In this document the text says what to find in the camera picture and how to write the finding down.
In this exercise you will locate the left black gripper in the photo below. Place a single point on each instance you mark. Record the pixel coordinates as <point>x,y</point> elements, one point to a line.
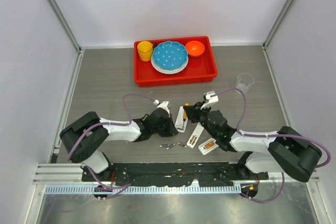
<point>171,130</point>

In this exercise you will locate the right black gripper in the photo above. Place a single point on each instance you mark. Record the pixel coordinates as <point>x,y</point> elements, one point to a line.
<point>193,111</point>

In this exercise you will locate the yellow handle screwdriver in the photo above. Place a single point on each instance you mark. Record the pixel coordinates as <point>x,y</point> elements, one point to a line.
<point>184,114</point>

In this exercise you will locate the slim white remote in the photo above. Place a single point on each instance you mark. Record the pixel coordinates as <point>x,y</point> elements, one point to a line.
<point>195,136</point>

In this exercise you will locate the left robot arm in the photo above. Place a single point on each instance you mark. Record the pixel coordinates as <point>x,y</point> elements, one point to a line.
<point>83,137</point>

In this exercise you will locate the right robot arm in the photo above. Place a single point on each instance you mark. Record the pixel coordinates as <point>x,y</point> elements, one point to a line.
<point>283,151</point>

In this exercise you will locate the white remote orange battery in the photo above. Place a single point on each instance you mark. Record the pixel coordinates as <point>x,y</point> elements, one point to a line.
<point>205,151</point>

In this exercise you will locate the red plastic tray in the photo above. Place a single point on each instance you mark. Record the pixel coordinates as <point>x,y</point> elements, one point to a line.
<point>197,70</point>

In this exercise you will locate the white plate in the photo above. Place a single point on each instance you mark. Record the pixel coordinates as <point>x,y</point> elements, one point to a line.
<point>165,71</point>

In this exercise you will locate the clear plastic cup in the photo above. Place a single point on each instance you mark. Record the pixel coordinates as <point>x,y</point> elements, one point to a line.
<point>244,82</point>

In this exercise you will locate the blue dotted plate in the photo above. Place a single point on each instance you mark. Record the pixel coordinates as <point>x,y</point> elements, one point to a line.
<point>170,55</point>

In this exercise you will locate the orange bowl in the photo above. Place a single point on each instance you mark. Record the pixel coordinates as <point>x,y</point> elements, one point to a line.
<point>195,48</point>

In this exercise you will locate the yellow cup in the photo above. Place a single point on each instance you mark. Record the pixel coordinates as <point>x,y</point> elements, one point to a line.
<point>145,50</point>

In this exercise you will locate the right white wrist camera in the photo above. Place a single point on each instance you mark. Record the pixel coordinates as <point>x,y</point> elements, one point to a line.
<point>209,99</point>

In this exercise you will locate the white slotted cable duct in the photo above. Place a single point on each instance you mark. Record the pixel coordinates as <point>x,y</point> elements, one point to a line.
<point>132,190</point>

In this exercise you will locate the aluminium frame rail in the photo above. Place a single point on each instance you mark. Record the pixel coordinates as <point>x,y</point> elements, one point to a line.
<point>58,174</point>

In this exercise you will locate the right aluminium frame post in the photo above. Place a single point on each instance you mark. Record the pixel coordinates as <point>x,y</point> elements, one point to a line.
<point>280,18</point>

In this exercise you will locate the aluminium frame post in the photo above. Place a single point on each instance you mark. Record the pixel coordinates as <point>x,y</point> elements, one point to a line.
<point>64,24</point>
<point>280,18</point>

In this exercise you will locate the left aluminium frame post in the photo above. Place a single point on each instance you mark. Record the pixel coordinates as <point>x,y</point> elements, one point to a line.
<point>64,24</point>

